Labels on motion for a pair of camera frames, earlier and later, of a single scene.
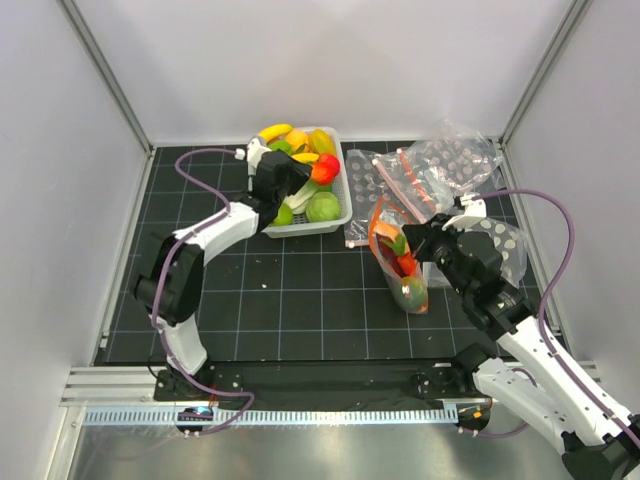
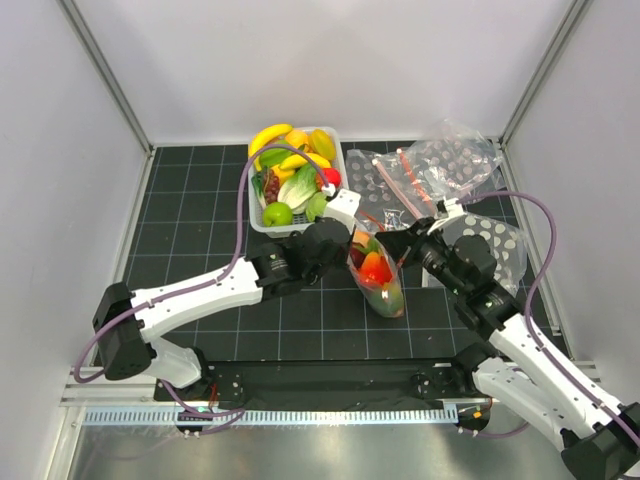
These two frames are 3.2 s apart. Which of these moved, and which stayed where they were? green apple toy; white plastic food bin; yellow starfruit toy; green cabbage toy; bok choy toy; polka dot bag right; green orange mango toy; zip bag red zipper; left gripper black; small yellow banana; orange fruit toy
Moved: green orange mango toy; zip bag red zipper; left gripper black
Stayed: bok choy toy; orange fruit toy; green apple toy; green cabbage toy; yellow starfruit toy; polka dot bag right; white plastic food bin; small yellow banana
